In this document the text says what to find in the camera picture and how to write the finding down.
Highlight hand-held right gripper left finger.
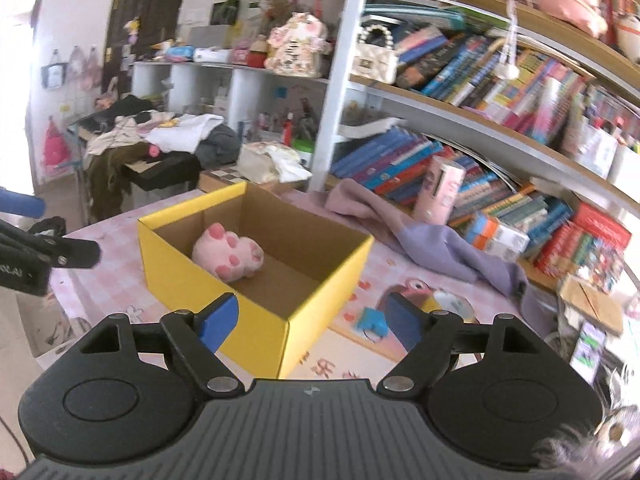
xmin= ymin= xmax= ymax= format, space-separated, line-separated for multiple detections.
xmin=75 ymin=294 xmax=251 ymax=398

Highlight pen holder with pens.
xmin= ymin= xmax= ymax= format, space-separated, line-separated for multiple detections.
xmin=254 ymin=100 xmax=317 ymax=145

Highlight white quilted handbag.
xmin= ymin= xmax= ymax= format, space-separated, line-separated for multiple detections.
xmin=350 ymin=25 xmax=401 ymax=86

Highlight pink hanging bag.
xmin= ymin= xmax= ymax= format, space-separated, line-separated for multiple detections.
xmin=43 ymin=119 xmax=72 ymax=175

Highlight pink plush toy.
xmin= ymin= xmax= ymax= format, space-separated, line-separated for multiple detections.
xmin=537 ymin=0 xmax=609 ymax=39
xmin=191 ymin=223 xmax=265 ymax=282

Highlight white open book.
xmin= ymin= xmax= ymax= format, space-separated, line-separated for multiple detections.
xmin=339 ymin=116 xmax=407 ymax=139

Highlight pink cylinder container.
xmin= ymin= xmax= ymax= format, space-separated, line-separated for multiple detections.
xmin=413 ymin=155 xmax=467 ymax=226

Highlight pink checked tablecloth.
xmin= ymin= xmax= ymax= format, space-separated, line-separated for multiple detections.
xmin=50 ymin=187 xmax=556 ymax=391

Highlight orange white carton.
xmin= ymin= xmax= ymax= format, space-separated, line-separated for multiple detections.
xmin=470 ymin=211 xmax=531 ymax=262

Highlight grey cloth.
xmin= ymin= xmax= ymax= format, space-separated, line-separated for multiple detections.
xmin=196 ymin=124 xmax=242 ymax=169

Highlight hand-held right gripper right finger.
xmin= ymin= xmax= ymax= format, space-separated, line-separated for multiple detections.
xmin=375 ymin=292 xmax=556 ymax=397

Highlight white side shelf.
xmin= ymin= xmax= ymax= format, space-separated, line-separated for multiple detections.
xmin=131 ymin=59 xmax=331 ymax=166

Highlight cartoon printed desk mat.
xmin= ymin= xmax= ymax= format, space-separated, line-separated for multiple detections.
xmin=295 ymin=255 xmax=501 ymax=391

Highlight white t-shirt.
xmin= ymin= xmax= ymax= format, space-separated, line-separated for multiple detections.
xmin=149 ymin=113 xmax=225 ymax=154

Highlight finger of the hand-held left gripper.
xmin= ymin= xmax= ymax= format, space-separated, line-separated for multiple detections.
xmin=0 ymin=217 xmax=102 ymax=270
xmin=0 ymin=187 xmax=46 ymax=219

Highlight olive cloth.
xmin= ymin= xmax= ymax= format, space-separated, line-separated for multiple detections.
xmin=86 ymin=146 xmax=135 ymax=213

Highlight iridescent pink tube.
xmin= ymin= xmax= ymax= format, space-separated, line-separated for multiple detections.
xmin=529 ymin=75 xmax=587 ymax=147

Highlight white storage boxes with pens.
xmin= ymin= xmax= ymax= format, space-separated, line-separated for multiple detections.
xmin=561 ymin=120 xmax=640 ymax=193

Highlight red book set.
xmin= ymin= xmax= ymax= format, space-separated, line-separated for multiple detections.
xmin=534 ymin=204 xmax=633 ymax=295

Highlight yellow cardboard box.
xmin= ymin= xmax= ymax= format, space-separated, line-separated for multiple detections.
xmin=137 ymin=181 xmax=375 ymax=380

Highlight row of colourful books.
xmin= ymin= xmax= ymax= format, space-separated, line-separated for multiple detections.
xmin=395 ymin=25 xmax=591 ymax=146

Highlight checkered box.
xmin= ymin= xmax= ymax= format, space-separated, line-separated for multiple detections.
xmin=199 ymin=165 xmax=301 ymax=197

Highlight wooden white bookshelf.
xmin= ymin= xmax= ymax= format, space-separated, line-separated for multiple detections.
xmin=307 ymin=0 xmax=640 ymax=306

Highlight small blue toy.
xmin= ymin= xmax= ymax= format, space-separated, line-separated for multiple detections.
xmin=356 ymin=307 xmax=389 ymax=345

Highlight purple cloth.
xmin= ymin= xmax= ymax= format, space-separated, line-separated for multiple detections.
xmin=324 ymin=178 xmax=551 ymax=331

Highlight black picture frame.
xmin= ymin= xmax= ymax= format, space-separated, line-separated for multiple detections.
xmin=210 ymin=0 xmax=239 ymax=27

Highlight white tissue bag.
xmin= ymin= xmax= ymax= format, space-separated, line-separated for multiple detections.
xmin=236 ymin=141 xmax=312 ymax=185

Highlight row of blue books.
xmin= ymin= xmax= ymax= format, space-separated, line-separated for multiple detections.
xmin=330 ymin=127 xmax=576 ymax=253

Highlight smartphone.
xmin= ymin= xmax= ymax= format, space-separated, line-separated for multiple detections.
xmin=570 ymin=320 xmax=609 ymax=382

